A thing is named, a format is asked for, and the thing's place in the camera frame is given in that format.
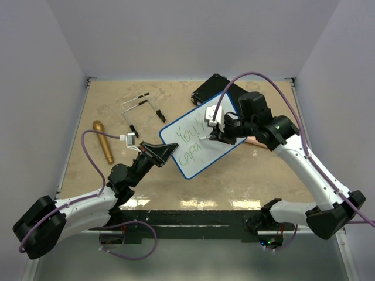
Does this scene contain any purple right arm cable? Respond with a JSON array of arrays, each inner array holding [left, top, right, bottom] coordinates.
[[211, 71, 375, 228]]

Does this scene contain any wire whiteboard stand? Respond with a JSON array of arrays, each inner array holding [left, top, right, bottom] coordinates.
[[121, 92, 166, 138]]

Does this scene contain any gold microphone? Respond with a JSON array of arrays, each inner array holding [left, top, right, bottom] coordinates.
[[92, 120, 114, 165]]

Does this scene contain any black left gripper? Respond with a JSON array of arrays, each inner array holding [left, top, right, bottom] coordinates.
[[129, 141, 178, 188]]

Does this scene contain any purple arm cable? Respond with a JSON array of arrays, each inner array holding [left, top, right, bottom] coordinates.
[[211, 71, 375, 228], [18, 130, 127, 253]]

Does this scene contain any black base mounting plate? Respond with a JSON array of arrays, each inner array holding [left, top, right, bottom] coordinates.
[[95, 210, 295, 243]]

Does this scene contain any black hard case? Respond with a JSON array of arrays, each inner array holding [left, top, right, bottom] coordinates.
[[191, 73, 247, 111]]

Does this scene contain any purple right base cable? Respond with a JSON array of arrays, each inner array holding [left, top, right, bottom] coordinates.
[[262, 225, 299, 252]]

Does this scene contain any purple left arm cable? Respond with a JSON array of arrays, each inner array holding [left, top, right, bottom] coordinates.
[[18, 130, 127, 253]]

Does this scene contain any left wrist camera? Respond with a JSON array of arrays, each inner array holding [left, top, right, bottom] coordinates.
[[125, 133, 136, 148]]

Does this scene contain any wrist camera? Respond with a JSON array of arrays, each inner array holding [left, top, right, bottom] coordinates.
[[204, 105, 225, 131], [125, 133, 136, 148]]

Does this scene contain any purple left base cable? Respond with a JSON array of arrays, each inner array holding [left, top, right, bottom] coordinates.
[[98, 219, 158, 261]]

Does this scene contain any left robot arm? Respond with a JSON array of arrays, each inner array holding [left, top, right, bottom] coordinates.
[[12, 142, 179, 259]]

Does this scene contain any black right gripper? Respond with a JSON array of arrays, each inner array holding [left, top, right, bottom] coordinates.
[[210, 115, 257, 145]]

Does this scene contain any pink microphone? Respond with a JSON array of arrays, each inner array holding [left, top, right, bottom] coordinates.
[[246, 137, 267, 149]]

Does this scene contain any blue framed whiteboard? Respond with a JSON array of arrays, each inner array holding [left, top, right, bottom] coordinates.
[[159, 93, 246, 180]]

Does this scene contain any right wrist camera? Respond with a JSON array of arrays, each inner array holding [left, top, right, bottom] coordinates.
[[204, 105, 225, 131]]

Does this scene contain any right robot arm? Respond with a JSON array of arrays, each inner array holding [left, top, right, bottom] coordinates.
[[204, 92, 366, 240]]

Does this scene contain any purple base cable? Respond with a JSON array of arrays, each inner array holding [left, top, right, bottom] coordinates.
[[98, 219, 158, 261], [262, 225, 299, 252]]

